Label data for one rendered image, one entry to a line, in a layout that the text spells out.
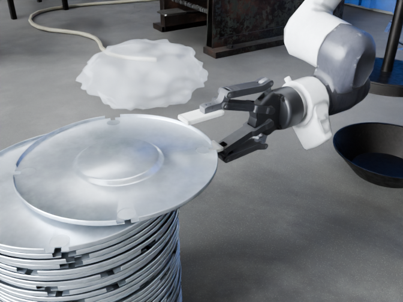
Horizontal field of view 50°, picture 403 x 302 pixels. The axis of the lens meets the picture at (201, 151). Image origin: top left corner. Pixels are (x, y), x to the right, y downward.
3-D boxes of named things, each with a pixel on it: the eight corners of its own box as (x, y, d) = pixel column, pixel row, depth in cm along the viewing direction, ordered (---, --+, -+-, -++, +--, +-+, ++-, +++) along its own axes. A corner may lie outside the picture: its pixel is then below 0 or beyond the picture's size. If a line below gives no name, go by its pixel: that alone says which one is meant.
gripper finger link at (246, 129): (258, 111, 78) (259, 117, 79) (210, 144, 75) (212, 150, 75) (273, 118, 75) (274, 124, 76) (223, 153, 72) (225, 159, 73)
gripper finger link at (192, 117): (224, 115, 69) (224, 111, 68) (187, 126, 66) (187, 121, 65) (213, 108, 71) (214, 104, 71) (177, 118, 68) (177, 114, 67)
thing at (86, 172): (244, 206, 54) (244, 201, 53) (-3, 244, 48) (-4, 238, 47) (193, 110, 78) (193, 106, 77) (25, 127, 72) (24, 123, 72)
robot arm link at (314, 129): (297, 70, 83) (276, 75, 80) (349, 91, 74) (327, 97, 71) (291, 127, 89) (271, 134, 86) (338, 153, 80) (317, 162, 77)
